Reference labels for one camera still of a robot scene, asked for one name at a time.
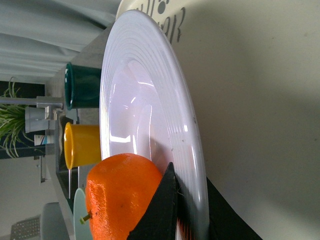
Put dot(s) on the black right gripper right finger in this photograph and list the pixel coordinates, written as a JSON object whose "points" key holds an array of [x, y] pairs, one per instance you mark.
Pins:
{"points": [[224, 222]]}

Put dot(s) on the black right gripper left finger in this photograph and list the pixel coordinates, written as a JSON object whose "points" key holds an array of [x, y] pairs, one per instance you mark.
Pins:
{"points": [[159, 222]]}

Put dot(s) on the orange mandarin fruit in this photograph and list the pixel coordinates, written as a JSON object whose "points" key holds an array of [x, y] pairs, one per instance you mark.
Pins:
{"points": [[118, 192]]}

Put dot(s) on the white ridged plate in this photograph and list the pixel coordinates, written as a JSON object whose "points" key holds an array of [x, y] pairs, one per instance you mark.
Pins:
{"points": [[145, 108]]}

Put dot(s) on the light green bowl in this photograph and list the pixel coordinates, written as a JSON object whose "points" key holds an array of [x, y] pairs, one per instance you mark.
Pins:
{"points": [[81, 231]]}

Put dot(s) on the yellow mug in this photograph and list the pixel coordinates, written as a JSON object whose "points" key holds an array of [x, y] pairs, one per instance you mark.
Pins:
{"points": [[81, 145]]}

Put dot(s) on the beige bear tray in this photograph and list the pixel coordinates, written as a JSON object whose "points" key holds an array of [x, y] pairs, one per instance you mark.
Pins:
{"points": [[253, 72]]}

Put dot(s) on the dark green mug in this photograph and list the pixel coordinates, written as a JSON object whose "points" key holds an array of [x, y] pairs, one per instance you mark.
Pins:
{"points": [[82, 87]]}

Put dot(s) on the potted green plant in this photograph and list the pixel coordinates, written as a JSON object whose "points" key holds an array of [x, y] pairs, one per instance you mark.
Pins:
{"points": [[12, 128]]}

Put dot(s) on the grey curtain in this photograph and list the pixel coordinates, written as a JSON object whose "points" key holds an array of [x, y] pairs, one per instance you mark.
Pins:
{"points": [[38, 37]]}

